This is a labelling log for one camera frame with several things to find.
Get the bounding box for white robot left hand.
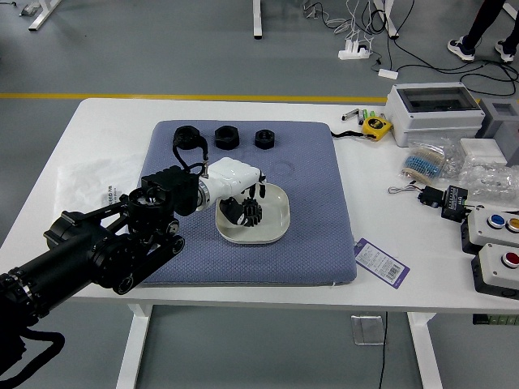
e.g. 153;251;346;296
200;157;268;226

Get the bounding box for large black hex nut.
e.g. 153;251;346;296
213;125;240;150
174;126;200;151

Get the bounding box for small black round nut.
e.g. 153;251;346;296
254;129;277;150

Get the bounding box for button box blue yellow buttons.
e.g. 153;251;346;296
460;206;519;255

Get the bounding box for small grey box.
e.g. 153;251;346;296
474;98;519;163

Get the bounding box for button box red button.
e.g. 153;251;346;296
470;242;519;300

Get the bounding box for white square plate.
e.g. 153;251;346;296
214;181;291;245

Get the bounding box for blue-grey cushion mat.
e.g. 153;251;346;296
139;119;358;288

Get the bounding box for yellow tape measure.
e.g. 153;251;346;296
362;116;393;141

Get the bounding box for clear printed plastic bag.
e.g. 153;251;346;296
56;157;143;228

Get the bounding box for white background table leg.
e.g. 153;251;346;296
28;0;62;32
372;0;401;40
251;0;264;41

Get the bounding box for white power strip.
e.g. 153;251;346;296
338;40;372;62

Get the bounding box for purple paper tag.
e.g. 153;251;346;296
353;237;410;291

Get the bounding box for blue resistor strip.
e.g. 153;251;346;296
401;146;445;179

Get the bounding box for clear plastic holder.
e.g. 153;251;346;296
350;314;386;346

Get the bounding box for clear bag of parts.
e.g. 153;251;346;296
407;135;465;179

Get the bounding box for black electronic module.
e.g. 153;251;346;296
440;185;474;222

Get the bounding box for white foam block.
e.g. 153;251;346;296
460;138;508;165

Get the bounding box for clear bubble bag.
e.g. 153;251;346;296
457;156;519;199

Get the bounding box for person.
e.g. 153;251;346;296
447;0;517;64

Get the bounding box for white floor cables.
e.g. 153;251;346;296
324;0;386;46

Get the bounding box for small black module with wires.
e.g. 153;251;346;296
388;182;443;208

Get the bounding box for grey enclosure with clear lid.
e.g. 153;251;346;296
384;83;487;147

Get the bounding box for black floor cables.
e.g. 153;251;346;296
364;7;519;96

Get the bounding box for black hanging cable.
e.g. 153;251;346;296
378;311;388;389

